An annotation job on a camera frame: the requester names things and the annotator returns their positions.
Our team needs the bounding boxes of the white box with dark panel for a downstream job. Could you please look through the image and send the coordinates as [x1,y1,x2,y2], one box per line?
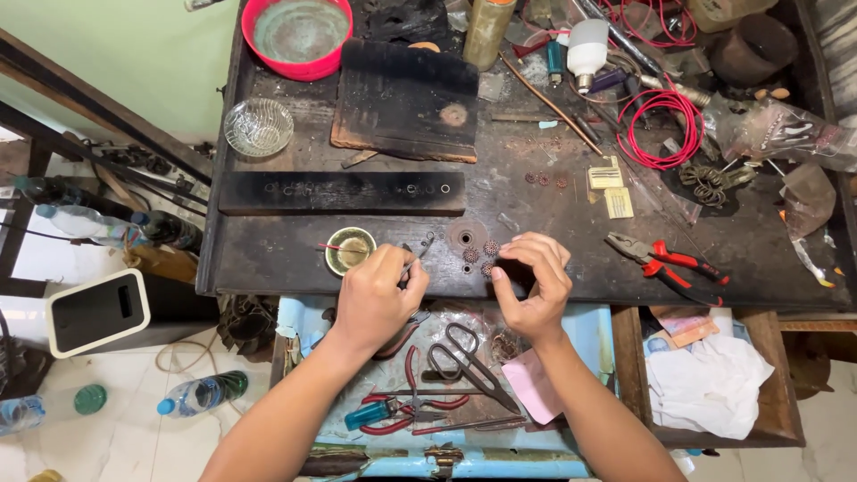
[45,268,152,360]

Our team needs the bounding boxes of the plastic bottle with blue cap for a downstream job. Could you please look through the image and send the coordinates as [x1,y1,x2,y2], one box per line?
[157,370,250,420]

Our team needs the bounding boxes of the pink paper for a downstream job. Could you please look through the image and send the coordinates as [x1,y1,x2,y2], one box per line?
[500,347,567,427]

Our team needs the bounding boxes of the red wire coil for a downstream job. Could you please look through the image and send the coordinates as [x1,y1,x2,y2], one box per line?
[616,90,706,171]

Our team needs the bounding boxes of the red and black pliers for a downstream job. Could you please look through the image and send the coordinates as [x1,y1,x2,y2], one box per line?
[605,232,731,308]

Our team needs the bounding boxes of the yellow card with wire pieces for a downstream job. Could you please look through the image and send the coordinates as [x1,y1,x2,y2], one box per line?
[588,157,624,191]
[604,187,635,220]

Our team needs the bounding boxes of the charred wooden block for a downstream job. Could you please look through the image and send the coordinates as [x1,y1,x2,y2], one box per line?
[330,38,480,164]

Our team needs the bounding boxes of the white light bulb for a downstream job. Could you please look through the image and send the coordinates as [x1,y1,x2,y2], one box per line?
[567,19,609,95]

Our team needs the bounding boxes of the clear plastic bottle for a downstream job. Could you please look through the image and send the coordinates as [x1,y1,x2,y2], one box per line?
[35,204,138,247]

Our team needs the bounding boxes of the olive cylindrical bottle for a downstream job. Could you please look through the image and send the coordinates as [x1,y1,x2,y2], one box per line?
[462,0,518,72]

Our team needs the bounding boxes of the wooden drawer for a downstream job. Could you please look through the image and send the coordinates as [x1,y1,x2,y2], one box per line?
[610,306,807,449]

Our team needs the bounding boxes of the dark bottle with blue cap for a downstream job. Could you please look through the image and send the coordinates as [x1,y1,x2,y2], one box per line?
[130,210,204,253]

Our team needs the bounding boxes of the red plastic bowl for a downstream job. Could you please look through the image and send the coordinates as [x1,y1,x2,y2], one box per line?
[241,0,354,83]

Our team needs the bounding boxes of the white cloth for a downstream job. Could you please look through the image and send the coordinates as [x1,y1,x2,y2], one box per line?
[645,332,776,441]

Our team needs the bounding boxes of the clear glass bowl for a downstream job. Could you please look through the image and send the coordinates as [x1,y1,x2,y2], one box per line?
[224,98,295,158]

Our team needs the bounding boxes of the small brass bowl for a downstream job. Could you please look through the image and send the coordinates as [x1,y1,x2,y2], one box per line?
[325,226,378,277]

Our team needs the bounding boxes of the clear bottle with green base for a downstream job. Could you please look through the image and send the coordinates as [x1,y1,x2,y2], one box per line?
[0,383,108,436]

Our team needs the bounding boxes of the tangled red wire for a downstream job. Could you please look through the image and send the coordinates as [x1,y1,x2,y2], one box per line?
[598,0,699,50]

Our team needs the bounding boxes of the thin copper rod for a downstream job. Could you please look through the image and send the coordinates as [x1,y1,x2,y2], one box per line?
[499,52,604,157]

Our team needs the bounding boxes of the brass wire coil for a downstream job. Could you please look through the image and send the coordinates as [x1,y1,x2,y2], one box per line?
[679,163,758,208]

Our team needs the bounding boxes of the folded paper notes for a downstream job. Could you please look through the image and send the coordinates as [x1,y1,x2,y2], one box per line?
[648,311,722,350]

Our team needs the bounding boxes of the dark plastic bottle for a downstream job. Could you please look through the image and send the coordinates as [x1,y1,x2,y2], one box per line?
[13,175,136,222]

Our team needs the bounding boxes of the brownish plastic bag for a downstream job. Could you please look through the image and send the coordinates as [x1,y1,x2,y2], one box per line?
[778,163,838,242]

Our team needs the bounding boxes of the black wooden bar with holes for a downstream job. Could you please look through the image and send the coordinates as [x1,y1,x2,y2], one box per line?
[217,171,467,217]

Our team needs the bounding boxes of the thin steel tweezers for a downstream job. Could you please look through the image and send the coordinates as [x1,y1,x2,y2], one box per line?
[399,234,436,290]

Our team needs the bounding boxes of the blue drawer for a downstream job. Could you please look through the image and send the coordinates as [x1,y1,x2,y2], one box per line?
[270,296,617,480]

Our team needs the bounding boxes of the dark metal frame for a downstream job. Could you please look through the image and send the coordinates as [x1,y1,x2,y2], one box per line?
[0,27,215,299]

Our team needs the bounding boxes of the metal torch pipe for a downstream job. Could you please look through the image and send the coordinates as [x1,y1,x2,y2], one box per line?
[576,0,712,108]

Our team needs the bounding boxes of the person's right hand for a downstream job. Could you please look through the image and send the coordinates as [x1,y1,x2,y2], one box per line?
[491,232,574,345]

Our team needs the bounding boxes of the teal handled screwdriver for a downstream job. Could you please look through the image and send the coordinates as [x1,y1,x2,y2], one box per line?
[343,398,404,432]

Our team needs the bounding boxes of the person's left hand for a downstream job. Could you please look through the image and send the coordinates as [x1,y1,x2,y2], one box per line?
[331,244,431,352]

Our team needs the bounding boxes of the black metal shears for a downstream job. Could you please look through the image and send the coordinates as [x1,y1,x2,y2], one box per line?
[426,323,522,415]

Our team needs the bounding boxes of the clear plastic bag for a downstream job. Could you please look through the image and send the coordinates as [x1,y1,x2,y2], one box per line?
[711,96,857,174]

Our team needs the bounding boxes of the purple lighter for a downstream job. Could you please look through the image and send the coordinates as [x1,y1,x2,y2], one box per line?
[588,67,631,96]

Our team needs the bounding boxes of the metal drawer latch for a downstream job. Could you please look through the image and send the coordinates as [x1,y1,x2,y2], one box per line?
[422,445,465,480]

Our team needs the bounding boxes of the dark metal cup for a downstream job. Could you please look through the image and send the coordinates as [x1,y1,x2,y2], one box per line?
[710,13,800,88]

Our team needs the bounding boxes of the dark red handled pliers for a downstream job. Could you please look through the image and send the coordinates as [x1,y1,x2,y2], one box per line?
[374,309,433,360]

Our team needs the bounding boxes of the long dark tweezers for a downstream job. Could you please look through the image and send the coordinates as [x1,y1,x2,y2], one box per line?
[411,415,530,436]

